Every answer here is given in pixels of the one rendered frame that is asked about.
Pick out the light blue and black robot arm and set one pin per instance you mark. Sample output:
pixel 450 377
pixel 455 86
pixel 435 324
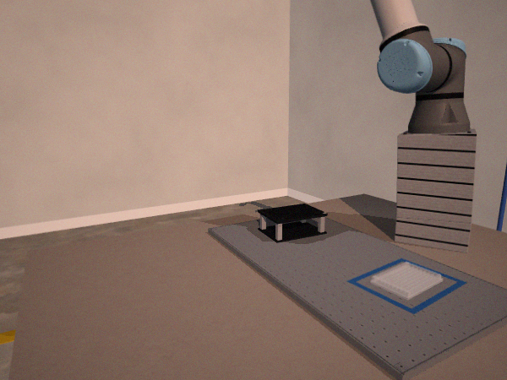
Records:
pixel 411 61

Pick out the blue tape rectangle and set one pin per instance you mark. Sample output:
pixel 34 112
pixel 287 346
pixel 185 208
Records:
pixel 418 307

